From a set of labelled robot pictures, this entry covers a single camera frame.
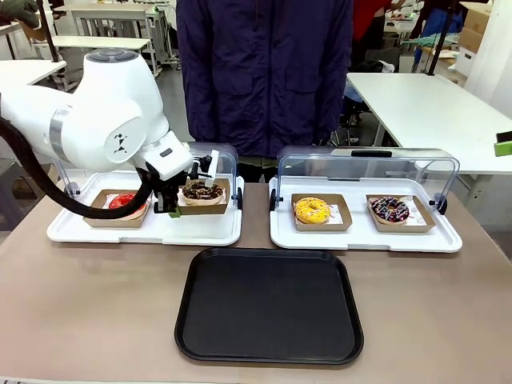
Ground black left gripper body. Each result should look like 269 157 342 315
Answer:
151 175 189 214

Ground chocolate donut with nut crumbs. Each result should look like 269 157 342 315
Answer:
182 179 224 201

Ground brown cardboard donut box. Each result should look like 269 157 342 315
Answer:
82 189 152 229
366 194 437 234
177 178 231 216
290 193 353 233

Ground red glazed donut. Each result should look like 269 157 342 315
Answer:
107 193 148 213

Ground yellow glazed donut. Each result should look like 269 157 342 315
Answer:
294 197 332 225

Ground black plastic serving tray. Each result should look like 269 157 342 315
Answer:
174 246 365 366

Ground chocolate donut with coloured sprinkles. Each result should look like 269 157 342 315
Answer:
370 195 410 224

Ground white display case base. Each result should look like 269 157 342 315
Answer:
268 175 464 254
46 171 244 247

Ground white work table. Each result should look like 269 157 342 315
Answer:
346 71 512 176

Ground white printed paper liner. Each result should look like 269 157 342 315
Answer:
327 202 346 225
402 195 427 226

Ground stacked cardboard boxes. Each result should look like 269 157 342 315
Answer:
455 2 494 65

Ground black stand pole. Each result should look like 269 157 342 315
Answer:
38 0 58 63
426 22 453 77

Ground background person in blue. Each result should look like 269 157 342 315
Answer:
411 0 465 41

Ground person in navy jacket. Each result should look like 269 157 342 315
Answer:
175 0 355 183

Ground background person in red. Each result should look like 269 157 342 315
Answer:
351 0 399 73

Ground white background table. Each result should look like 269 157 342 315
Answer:
0 59 67 87

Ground clear lid with black handle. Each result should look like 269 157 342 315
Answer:
276 146 461 209
55 142 241 201

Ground black corrugated cable hose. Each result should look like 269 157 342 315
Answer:
0 118 156 220

